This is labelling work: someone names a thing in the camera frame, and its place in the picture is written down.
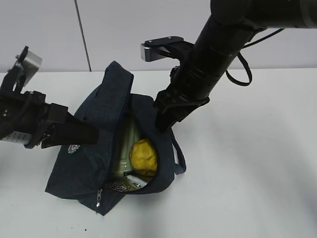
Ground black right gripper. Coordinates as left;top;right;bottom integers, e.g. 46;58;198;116
154;65;211;132

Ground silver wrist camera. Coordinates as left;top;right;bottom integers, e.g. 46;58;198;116
0;45;43;94
140;36;194;64

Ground dark navy lunch bag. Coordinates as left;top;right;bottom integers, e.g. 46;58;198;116
45;61;186;215

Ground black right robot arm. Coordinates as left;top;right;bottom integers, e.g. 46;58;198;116
145;0;317;131

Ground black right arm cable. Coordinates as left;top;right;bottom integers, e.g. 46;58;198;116
225;28;285;87

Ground green lidded lunch box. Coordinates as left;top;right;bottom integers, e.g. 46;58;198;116
111;116;141;178

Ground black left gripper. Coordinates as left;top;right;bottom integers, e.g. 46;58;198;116
0;90;99;149

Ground yellow squash toy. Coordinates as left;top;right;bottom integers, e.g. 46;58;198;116
129;139;158;177

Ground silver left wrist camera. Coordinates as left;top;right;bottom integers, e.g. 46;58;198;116
0;45;43;94

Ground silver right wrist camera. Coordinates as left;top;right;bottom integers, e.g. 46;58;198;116
140;36;194;64

